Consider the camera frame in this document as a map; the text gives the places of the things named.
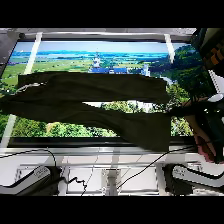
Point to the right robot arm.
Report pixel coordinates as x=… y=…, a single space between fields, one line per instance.
x=215 y=98

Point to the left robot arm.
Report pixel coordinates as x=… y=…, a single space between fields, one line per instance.
x=36 y=177

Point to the orange garment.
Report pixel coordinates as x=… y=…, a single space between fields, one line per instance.
x=193 y=128

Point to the red garment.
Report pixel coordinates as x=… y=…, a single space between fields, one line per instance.
x=204 y=150

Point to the black garment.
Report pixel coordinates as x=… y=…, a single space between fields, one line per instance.
x=215 y=136

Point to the dark green trousers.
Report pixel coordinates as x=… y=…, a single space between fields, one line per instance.
x=100 y=90

